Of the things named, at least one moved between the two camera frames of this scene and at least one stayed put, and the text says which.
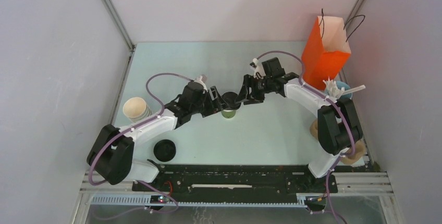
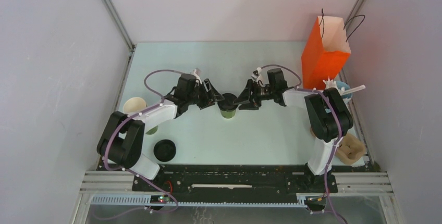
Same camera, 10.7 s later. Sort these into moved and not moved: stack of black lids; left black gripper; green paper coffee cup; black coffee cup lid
Moved: left black gripper
Not moved: green paper coffee cup; black coffee cup lid; stack of black lids
